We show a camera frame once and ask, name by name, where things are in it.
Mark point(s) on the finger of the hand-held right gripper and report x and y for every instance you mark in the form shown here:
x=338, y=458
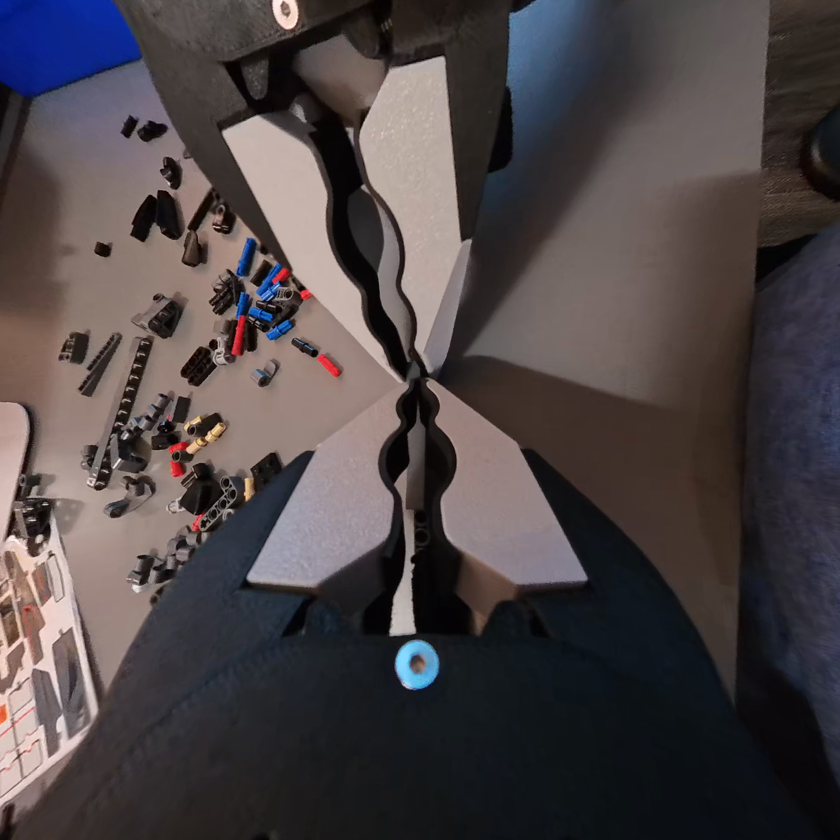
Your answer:
x=420, y=164
x=275, y=184

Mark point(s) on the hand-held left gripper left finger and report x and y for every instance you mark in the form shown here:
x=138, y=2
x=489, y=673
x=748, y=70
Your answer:
x=328, y=525

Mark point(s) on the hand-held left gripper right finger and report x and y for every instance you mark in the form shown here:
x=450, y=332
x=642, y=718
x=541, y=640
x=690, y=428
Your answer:
x=512, y=525

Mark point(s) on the grey lego beam with red pins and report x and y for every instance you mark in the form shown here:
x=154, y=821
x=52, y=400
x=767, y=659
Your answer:
x=417, y=472

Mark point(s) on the cluster of coloured lego pins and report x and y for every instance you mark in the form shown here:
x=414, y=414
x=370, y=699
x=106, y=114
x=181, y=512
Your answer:
x=239, y=334

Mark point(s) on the black square lego plate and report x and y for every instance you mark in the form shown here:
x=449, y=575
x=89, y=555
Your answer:
x=266, y=469

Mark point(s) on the group of black lego panels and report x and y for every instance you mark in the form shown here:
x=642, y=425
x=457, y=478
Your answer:
x=164, y=213

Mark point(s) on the cluster of grey lego connectors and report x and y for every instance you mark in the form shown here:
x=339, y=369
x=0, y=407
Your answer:
x=197, y=499

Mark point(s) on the dark grey angled lego connector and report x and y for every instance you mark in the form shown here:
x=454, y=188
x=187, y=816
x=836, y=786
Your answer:
x=161, y=318

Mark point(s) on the long dark grey lego beam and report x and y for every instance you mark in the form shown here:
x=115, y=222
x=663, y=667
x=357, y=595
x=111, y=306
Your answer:
x=123, y=407

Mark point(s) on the dark grey tapered lego panel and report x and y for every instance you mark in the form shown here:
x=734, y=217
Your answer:
x=100, y=364

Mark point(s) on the dark grey rounded lego liftarm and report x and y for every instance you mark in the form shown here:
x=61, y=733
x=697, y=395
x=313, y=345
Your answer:
x=74, y=346

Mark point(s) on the dark grey lego joint assembly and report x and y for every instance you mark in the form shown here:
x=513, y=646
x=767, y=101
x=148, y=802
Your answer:
x=33, y=518

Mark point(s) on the blue plastic bin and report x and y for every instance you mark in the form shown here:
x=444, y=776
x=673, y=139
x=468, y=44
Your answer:
x=59, y=39

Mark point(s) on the white desk stand with plate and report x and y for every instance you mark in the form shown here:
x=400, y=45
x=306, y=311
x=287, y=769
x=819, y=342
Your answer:
x=12, y=459

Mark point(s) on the black office chair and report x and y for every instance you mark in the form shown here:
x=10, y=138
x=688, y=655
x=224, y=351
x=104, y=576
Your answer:
x=823, y=154

